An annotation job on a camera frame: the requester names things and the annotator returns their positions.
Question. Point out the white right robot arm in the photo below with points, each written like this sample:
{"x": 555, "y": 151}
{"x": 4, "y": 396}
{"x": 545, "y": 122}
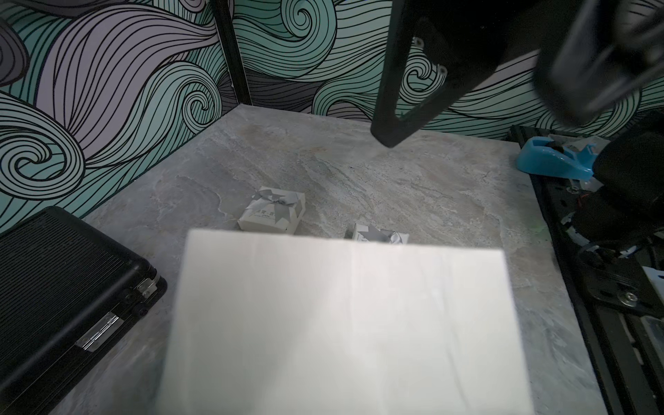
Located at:
{"x": 589, "y": 57}

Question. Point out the white gift box lid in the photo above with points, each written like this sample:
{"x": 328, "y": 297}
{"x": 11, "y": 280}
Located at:
{"x": 272, "y": 210}

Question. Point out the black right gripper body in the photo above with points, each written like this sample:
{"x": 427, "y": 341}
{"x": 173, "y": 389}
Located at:
{"x": 595, "y": 54}

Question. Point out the black ribbed hard case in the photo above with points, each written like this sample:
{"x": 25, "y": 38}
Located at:
{"x": 69, "y": 294}

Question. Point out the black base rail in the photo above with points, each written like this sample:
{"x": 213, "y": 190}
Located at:
{"x": 596, "y": 270}

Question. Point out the black corner frame post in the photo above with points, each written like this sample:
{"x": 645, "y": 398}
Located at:
{"x": 228, "y": 39}

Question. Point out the blue tape dispenser right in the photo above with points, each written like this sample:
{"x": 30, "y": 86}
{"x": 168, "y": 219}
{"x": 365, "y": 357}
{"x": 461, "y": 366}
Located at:
{"x": 542, "y": 156}

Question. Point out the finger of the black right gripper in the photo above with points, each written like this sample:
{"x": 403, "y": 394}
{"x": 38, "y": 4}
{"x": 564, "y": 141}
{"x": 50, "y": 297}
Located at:
{"x": 415, "y": 72}

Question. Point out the large white bow gift box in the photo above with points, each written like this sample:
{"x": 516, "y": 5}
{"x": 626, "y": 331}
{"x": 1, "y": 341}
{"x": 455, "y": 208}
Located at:
{"x": 370, "y": 233}

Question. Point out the small white bow gift box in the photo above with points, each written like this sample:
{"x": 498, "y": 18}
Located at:
{"x": 275, "y": 324}

